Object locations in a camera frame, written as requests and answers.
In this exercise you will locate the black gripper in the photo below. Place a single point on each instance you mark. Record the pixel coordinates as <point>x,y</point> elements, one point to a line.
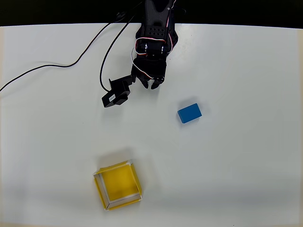
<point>148,74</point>

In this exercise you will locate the blue rectangular block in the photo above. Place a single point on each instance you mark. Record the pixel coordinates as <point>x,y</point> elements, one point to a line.
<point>189,113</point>

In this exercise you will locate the yellow cardboard box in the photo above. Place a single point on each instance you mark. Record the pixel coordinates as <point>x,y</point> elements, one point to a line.
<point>118,182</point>

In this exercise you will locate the black webcam on mount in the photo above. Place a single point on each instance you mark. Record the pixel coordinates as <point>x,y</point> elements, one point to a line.
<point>117,94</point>

